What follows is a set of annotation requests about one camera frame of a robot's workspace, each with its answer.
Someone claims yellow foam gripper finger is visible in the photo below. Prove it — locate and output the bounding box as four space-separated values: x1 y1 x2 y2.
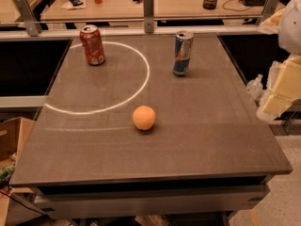
258 8 284 35
261 55 301 117

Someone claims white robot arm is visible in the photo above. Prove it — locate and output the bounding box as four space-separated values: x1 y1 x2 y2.
257 0 301 121

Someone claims clear plastic bottle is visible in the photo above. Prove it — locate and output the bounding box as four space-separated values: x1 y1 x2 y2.
246 74 263 101

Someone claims black mesh pen cup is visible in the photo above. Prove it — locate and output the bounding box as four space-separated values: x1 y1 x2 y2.
203 0 218 9

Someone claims blue silver energy drink can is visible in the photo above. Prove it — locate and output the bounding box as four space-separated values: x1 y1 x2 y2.
173 30 194 76

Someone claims orange fruit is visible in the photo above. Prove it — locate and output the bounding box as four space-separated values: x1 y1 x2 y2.
133 105 156 130

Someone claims red soda can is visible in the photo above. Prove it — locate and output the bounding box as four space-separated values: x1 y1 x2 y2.
80 24 105 66

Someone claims wooden desk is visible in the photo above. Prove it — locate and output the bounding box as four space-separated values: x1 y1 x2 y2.
40 0 286 23

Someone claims cardboard box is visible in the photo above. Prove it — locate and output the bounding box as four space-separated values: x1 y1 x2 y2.
0 117 35 161

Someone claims black cable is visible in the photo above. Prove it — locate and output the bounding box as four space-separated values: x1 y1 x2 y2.
222 0 248 13

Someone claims metal guard rail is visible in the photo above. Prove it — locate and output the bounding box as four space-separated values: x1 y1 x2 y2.
0 0 285 38

